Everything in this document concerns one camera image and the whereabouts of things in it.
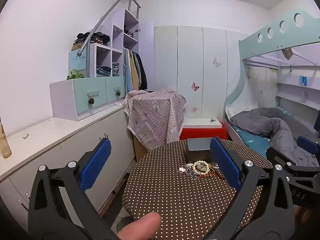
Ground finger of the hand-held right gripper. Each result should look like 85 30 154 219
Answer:
266 146 300 174
296 135 320 167

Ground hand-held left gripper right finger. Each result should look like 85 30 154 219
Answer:
209 136 303 240

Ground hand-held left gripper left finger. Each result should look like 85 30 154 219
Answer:
28 137 120 240

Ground grey jewelry box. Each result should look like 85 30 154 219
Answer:
186 138 213 162

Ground person's right hand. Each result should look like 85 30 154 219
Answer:
294 205 320 233

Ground teal bedsheet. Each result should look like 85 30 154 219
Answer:
235 127 272 159

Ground beige low cabinet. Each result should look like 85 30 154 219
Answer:
0 102 137 233

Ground grey duvet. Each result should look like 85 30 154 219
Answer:
229 107 320 168

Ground red storage box white lid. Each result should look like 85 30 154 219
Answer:
180 118 228 140

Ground wooden cabinet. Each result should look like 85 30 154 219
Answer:
133 132 153 163

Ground brown polka-dot table cover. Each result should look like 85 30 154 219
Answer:
122 139 274 240

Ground lilac stair shelf cabinet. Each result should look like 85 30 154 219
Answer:
49 9 154 122

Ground pink bear-print cloth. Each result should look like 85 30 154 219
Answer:
124 87 187 150

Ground green plant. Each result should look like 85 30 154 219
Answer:
66 69 84 80

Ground dark folded jeans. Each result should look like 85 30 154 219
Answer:
96 65 112 77

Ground beige bottle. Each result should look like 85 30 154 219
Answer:
0 121 12 159

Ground light folded jeans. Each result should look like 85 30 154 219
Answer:
112 62 123 77

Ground light blue hanging garment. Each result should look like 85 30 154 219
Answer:
124 49 134 93

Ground yellow hanging garment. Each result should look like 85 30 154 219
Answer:
130 50 141 90

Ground black hanging jacket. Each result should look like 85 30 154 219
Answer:
137 52 148 90

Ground grey hanging garment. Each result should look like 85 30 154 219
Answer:
135 52 143 89

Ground white wardrobe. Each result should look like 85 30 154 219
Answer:
153 25 250 120

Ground teal bunk bed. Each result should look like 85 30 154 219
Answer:
223 12 320 155

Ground pile of dark clothes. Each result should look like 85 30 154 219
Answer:
72 32 110 52

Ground grey metal handrail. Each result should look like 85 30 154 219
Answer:
77 0 141 78

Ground amber bead bracelet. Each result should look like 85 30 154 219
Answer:
199 169 223 179

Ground cream bead bracelet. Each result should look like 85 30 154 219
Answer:
192 160 210 174

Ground silver chain necklace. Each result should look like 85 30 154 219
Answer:
184 164 200 180

